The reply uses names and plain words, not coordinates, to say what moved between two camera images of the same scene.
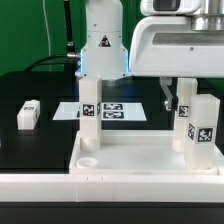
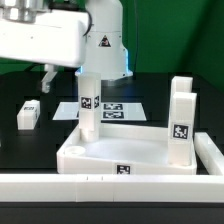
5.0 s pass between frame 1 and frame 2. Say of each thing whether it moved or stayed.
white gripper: moved
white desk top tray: moved
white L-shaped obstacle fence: stayed
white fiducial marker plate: stayed
